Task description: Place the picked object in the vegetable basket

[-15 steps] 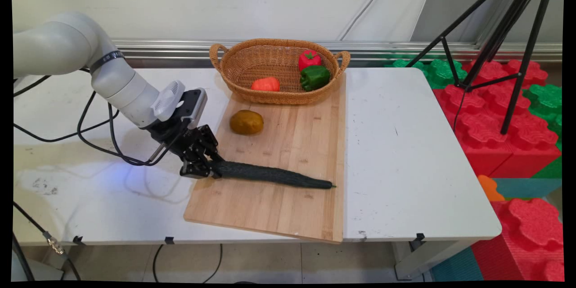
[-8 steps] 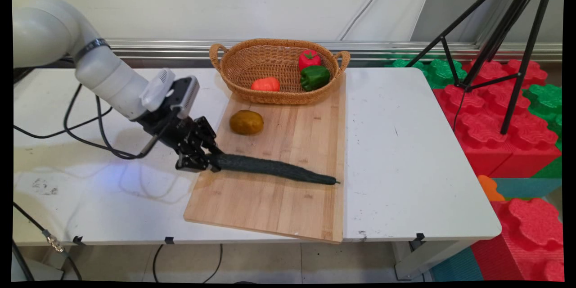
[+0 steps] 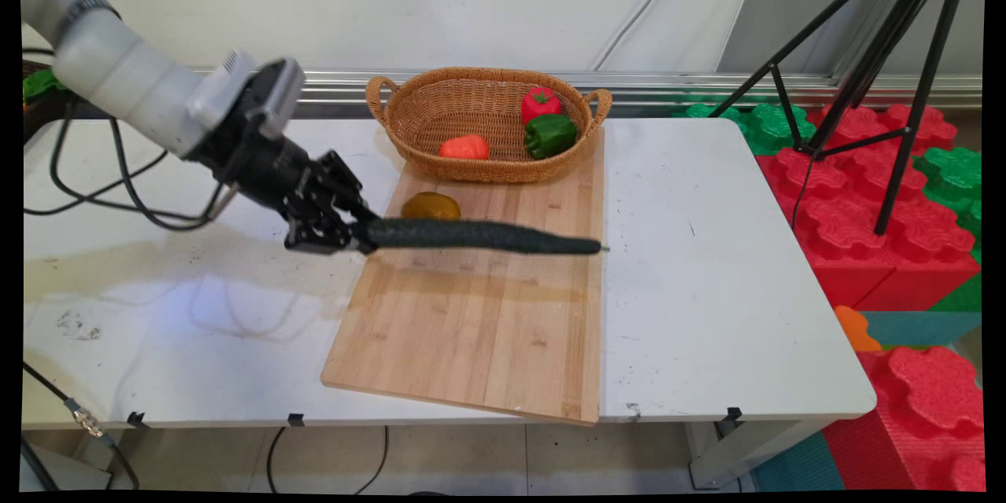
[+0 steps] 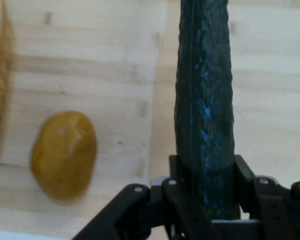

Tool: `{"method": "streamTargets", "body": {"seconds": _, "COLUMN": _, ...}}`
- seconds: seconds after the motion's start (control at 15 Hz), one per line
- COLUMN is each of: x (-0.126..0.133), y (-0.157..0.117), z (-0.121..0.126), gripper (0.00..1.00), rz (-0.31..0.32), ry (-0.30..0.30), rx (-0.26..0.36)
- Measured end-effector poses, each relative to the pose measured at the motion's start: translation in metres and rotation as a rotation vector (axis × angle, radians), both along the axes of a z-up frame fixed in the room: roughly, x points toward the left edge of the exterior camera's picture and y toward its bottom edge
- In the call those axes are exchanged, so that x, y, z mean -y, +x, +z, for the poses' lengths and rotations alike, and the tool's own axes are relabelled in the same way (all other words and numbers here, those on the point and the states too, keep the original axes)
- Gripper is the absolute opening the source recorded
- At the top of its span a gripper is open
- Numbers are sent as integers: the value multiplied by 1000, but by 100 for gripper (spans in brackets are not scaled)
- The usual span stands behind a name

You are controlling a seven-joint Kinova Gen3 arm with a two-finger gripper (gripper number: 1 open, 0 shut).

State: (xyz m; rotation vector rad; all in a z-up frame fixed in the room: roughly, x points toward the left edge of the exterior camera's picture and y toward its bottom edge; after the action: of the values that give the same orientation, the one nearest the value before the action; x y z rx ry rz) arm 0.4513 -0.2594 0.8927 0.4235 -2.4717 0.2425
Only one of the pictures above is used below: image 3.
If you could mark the large red foam block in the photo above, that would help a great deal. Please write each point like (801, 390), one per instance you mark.
(849, 236)

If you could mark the red bell pepper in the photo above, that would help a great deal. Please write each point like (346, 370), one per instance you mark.
(541, 104)

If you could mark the woven wicker basket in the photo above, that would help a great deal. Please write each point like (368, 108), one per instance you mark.
(503, 167)

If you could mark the aluminium wall rail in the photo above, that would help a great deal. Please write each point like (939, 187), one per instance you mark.
(707, 86)

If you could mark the white table leg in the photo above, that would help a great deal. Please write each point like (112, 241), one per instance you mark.
(723, 460)

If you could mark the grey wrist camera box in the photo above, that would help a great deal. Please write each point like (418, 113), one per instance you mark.
(280, 94)

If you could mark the teal foam piece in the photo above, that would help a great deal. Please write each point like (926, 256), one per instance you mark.
(919, 328)

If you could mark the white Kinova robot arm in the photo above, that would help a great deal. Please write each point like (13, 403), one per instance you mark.
(110, 63)

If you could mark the bamboo cutting board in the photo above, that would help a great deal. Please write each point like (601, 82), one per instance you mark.
(471, 354)

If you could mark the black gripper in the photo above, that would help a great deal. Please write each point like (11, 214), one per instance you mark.
(259, 165)

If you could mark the green foam block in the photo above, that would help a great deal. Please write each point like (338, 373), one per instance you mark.
(41, 85)
(766, 126)
(955, 173)

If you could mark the long dark green cucumber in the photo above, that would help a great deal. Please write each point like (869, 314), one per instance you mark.
(487, 236)

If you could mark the yellow-brown potato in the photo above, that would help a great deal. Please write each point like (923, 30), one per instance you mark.
(430, 206)

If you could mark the teal floor mat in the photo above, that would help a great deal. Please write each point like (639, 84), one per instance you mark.
(798, 468)

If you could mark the green toy bell pepper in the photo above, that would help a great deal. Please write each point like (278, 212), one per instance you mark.
(550, 135)

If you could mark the orange foam piece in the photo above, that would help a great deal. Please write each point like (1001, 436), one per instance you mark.
(853, 326)

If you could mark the black tripod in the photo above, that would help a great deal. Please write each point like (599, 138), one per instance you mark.
(888, 63)

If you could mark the black table edge clip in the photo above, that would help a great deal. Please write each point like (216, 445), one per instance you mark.
(733, 413)
(136, 420)
(295, 420)

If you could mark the orange toy bell pepper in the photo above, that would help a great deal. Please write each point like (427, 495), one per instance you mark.
(464, 148)

